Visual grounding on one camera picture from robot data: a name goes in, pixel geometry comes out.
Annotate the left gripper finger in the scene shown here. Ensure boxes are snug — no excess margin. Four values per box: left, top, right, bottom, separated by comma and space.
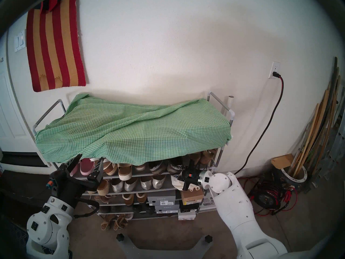
60, 154, 83, 176
87, 157, 105, 182

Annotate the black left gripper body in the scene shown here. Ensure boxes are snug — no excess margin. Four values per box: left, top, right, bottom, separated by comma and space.
49, 169, 99, 209

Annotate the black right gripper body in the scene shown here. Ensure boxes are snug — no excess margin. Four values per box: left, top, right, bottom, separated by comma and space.
182, 167, 202, 191

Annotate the brown suede clog shoe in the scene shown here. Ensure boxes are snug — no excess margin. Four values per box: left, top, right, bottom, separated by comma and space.
150, 161, 167, 176
167, 157, 186, 176

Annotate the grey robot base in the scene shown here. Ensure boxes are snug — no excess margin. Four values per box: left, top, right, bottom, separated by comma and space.
116, 234, 213, 259

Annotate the tan white espadrille shoe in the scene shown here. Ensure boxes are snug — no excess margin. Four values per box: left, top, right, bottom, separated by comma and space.
103, 161, 118, 176

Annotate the woven jute shoe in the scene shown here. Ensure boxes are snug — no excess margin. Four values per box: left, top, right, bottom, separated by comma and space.
96, 179, 111, 196

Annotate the brown cardboard shoe box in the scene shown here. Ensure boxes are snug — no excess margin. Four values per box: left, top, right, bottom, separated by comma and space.
180, 189, 204, 205

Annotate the silver flat shoe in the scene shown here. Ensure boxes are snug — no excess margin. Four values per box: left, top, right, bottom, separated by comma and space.
111, 178, 124, 193
152, 175, 166, 189
140, 176, 153, 190
125, 178, 139, 192

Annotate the white platform espadrille shoe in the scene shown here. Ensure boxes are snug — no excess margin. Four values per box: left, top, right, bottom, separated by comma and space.
118, 164, 132, 180

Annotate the black shoe box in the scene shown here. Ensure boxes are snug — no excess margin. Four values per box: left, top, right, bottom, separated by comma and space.
179, 204, 200, 213

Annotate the grey metal shoe rack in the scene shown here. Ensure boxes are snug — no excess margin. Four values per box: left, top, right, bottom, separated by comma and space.
32, 92, 235, 221

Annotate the large grey shoe box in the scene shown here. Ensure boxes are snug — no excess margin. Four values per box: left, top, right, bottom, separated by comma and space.
147, 190, 176, 206

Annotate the small grey shoe box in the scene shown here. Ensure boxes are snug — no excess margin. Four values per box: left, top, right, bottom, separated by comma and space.
154, 205, 180, 214

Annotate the flat white printed box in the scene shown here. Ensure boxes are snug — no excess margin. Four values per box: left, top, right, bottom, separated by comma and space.
201, 195, 217, 211

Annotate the dark brown wooden step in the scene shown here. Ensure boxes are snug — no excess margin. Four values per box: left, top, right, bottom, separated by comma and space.
0, 169, 58, 216

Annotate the black doorstep strip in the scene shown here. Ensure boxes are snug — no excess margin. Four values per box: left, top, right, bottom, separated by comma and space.
0, 152, 50, 168

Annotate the green gingham cloth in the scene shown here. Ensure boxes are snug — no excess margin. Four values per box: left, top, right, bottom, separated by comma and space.
35, 93, 232, 166

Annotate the dark blue patterned rug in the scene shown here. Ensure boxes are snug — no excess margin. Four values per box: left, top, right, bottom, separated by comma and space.
0, 215, 29, 257

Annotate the white panel door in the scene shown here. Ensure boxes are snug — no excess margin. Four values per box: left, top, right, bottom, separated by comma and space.
0, 35, 37, 154

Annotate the brown cardboard piece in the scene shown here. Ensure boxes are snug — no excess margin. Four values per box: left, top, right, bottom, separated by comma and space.
271, 154, 295, 170

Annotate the white blue ceramic pot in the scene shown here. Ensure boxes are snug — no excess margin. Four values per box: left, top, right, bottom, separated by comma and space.
274, 164, 308, 186

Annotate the red tan striped flag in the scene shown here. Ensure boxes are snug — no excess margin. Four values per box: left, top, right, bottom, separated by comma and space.
26, 0, 87, 92

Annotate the pale wooden slat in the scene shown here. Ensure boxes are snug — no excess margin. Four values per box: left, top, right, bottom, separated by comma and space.
292, 103, 320, 178
303, 81, 332, 168

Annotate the grey aluminium ladder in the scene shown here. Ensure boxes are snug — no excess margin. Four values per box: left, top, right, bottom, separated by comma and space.
314, 118, 345, 187

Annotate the wooden sticks bundle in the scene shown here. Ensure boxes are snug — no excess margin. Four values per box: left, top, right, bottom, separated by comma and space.
313, 56, 339, 178

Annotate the cream cloth drawstring bag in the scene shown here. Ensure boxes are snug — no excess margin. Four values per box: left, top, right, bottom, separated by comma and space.
170, 172, 206, 192

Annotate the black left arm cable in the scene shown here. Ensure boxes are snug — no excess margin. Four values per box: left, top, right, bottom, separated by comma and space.
74, 199, 99, 218

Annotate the tan strappy sandal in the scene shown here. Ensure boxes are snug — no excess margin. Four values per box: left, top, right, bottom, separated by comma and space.
101, 214, 115, 230
114, 215, 129, 230

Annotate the black cable reel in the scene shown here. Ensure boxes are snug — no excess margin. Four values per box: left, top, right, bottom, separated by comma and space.
249, 180, 283, 212

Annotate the red black power cord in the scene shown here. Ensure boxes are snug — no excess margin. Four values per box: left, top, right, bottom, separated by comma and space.
234, 72, 299, 216

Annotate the white light switch plate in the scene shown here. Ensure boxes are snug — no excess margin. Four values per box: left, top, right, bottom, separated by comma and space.
14, 31, 26, 52

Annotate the white wall outlet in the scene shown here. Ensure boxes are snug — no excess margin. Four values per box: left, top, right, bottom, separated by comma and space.
268, 61, 281, 79

